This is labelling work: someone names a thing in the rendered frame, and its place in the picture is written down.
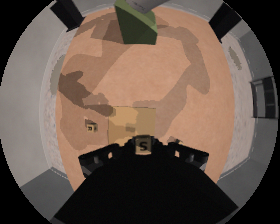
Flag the tan square mat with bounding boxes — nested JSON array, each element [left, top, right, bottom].
[[108, 106, 156, 146]]

